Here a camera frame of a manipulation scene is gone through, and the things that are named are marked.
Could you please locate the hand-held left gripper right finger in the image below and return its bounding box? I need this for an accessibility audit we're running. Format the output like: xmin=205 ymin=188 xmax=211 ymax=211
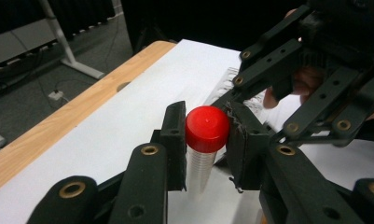
xmin=222 ymin=100 xmax=272 ymax=192

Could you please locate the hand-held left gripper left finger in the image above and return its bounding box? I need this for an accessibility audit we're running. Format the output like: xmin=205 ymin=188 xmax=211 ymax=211
xmin=150 ymin=101 xmax=187 ymax=191

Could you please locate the clear acrylic tube rack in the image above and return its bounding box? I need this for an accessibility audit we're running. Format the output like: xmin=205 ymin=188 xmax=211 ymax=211
xmin=204 ymin=66 xmax=271 ymax=125

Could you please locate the wide red cap test tube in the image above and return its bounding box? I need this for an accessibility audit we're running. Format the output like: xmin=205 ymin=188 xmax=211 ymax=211
xmin=184 ymin=105 xmax=231 ymax=202

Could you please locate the black tripod stand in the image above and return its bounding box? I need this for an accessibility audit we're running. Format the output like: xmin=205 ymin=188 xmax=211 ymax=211
xmin=133 ymin=17 xmax=176 ymax=54

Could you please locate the white power plug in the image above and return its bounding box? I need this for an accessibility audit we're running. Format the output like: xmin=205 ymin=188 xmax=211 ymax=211
xmin=48 ymin=90 xmax=64 ymax=102

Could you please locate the grey metal-framed desk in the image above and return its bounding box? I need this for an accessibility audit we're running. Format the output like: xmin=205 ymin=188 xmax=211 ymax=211
xmin=0 ymin=0 xmax=105 ymax=150

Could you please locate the black cable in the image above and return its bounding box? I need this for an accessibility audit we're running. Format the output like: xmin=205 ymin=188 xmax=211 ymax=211
xmin=35 ymin=69 xmax=83 ymax=105

